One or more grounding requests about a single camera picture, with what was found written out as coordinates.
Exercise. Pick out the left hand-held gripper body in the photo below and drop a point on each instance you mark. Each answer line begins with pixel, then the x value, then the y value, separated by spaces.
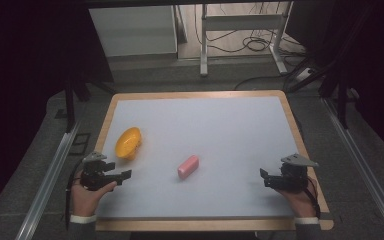
pixel 91 175

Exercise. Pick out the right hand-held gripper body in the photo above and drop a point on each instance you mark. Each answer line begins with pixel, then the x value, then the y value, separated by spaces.
pixel 293 176

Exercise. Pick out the person's left hand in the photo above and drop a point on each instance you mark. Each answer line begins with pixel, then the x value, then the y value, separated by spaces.
pixel 85 198

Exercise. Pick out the person's right hand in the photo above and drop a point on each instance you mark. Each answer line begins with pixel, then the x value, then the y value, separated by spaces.
pixel 298 201

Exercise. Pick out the orange round fruit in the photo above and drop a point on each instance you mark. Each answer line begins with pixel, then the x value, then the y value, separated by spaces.
pixel 128 143

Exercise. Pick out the black floor plate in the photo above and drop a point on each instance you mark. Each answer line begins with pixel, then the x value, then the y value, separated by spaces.
pixel 80 144

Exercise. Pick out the pink soap bar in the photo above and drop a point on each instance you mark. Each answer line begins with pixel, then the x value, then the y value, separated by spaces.
pixel 188 167

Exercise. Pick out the black metal stand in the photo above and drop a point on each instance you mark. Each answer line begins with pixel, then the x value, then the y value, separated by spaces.
pixel 69 106
pixel 342 103

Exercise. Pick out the white power strip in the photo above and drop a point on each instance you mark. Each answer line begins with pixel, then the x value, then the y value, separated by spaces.
pixel 304 74

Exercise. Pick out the dark curtain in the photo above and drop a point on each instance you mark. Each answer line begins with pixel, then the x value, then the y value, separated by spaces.
pixel 376 66
pixel 23 83

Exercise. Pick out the white cabinet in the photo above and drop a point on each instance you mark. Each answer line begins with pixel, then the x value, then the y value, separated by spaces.
pixel 133 30

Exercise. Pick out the aluminium floor rail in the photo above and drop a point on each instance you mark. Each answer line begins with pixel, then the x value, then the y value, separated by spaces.
pixel 363 166
pixel 46 186

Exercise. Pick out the white metal desk frame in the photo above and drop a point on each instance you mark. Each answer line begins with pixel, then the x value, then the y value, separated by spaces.
pixel 243 22

